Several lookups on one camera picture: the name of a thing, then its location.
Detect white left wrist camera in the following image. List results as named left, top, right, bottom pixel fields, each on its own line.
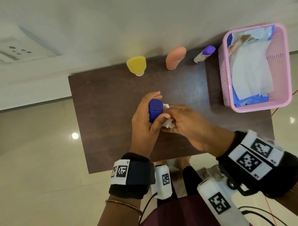
left=151, top=165, right=173, bottom=200

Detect person's maroon garment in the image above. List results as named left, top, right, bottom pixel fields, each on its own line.
left=139, top=194, right=253, bottom=226

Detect person's black trouser leg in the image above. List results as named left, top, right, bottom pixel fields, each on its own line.
left=182, top=165, right=203, bottom=197

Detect pink plastic basket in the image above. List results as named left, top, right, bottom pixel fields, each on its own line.
left=218, top=23, right=293, bottom=113

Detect white tissue wipe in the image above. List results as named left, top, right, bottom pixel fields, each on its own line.
left=162, top=103, right=175, bottom=129

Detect blue and white wipes packet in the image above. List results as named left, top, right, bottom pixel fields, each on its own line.
left=227, top=24, right=275, bottom=108

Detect person's right forearm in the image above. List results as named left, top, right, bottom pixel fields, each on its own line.
left=273, top=182, right=298, bottom=217

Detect orange cable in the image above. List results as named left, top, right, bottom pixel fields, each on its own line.
left=264, top=88, right=298, bottom=226

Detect yellow plastic bottle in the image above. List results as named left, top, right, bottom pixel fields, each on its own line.
left=126, top=56, right=147, bottom=77

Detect blue plastic bottle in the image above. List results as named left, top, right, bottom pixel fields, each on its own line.
left=149, top=99, right=163, bottom=123

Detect person's left hand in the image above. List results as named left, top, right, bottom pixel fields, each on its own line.
left=129, top=91, right=171, bottom=157

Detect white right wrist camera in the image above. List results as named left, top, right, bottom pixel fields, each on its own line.
left=197, top=177, right=250, bottom=226

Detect person's left forearm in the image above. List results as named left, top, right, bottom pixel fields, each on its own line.
left=97, top=194, right=143, bottom=226

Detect white wall socket plate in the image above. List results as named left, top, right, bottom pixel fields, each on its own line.
left=0, top=26, right=62, bottom=64

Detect white cloth sheet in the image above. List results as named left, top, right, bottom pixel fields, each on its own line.
left=229, top=40, right=274, bottom=100

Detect orange plastic bottle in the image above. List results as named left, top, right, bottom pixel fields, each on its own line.
left=166, top=47, right=187, bottom=71

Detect black cable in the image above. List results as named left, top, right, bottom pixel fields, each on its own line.
left=238, top=206, right=284, bottom=226
left=138, top=192, right=158, bottom=225

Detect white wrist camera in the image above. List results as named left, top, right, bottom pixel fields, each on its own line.
left=197, top=177, right=250, bottom=226
left=151, top=165, right=173, bottom=200

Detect person's feet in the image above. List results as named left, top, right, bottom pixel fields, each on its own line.
left=154, top=156, right=192, bottom=180

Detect black wristband with markers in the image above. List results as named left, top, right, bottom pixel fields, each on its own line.
left=108, top=152, right=156, bottom=200
left=216, top=130, right=298, bottom=199

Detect black right wristband with markers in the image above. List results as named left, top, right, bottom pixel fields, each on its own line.
left=216, top=130, right=298, bottom=199

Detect white bottle with purple cap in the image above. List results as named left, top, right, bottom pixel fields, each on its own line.
left=193, top=45, right=216, bottom=64

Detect black left wristband with markers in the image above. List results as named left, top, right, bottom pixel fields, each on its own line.
left=108, top=152, right=156, bottom=200

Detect gold bangle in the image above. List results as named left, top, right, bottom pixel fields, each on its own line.
left=105, top=199, right=143, bottom=216

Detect person's right hand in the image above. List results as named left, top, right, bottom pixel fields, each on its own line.
left=162, top=105, right=235, bottom=159

